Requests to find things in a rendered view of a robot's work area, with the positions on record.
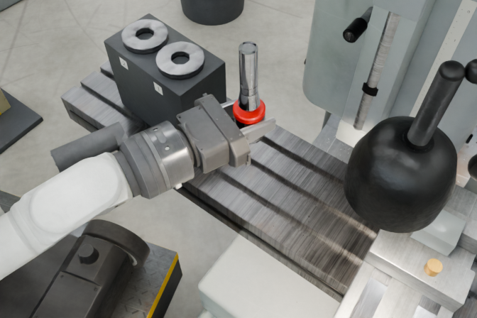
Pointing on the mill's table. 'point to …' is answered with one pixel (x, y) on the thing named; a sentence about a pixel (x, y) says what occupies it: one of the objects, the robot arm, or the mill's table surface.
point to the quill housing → (353, 1)
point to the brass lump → (433, 267)
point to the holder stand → (162, 70)
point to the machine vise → (389, 305)
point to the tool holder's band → (249, 113)
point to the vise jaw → (412, 273)
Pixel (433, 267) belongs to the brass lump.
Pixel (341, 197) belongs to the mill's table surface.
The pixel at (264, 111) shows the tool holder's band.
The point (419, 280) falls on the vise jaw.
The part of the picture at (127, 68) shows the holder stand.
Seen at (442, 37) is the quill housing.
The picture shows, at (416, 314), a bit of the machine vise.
